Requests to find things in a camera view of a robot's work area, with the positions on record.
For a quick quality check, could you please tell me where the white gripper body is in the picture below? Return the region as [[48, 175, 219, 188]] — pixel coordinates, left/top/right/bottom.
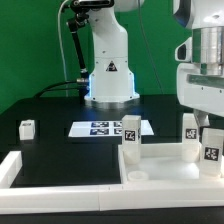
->
[[176, 63, 224, 117]]

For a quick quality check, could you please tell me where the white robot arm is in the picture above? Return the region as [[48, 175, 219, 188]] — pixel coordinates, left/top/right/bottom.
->
[[88, 0, 224, 126]]

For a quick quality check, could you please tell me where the black cable on table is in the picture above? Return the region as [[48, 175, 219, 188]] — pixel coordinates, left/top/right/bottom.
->
[[33, 78, 91, 99]]

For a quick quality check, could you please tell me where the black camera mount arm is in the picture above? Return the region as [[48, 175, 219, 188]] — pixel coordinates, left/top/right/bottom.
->
[[62, 0, 114, 78]]

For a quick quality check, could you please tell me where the white fiducial marker sheet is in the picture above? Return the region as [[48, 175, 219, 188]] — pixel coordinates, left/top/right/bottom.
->
[[68, 119, 155, 138]]

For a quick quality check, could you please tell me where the white square table top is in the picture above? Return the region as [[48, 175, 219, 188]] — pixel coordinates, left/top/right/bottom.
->
[[118, 142, 224, 184]]

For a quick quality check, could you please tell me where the grey hanging cable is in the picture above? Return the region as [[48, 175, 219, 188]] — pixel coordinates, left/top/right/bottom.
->
[[57, 0, 70, 98]]

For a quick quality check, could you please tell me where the white U-shaped obstacle fence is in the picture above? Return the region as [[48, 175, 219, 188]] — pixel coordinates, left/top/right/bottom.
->
[[0, 151, 224, 214]]

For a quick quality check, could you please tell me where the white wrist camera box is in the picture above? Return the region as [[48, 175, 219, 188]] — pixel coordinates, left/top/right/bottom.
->
[[175, 37, 192, 63]]

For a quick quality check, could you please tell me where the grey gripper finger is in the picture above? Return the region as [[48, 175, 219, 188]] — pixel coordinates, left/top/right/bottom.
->
[[195, 110, 210, 127]]

